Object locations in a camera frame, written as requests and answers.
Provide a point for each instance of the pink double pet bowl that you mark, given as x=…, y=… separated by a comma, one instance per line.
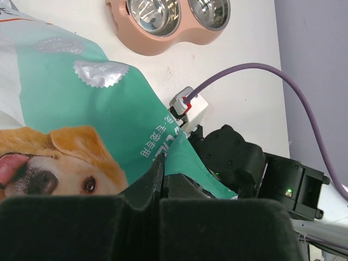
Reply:
x=150, y=27

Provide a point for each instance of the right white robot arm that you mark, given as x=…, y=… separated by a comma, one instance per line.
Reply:
x=318, y=213

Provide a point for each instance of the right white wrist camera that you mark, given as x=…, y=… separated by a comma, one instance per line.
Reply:
x=191, y=115

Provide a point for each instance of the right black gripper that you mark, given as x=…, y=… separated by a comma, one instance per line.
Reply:
x=237, y=164

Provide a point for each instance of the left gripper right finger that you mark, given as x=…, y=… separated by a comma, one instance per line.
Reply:
x=178, y=187

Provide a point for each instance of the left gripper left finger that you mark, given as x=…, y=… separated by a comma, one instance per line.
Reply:
x=145, y=192

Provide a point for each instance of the teal dog food bag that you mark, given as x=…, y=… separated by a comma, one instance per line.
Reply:
x=74, y=122

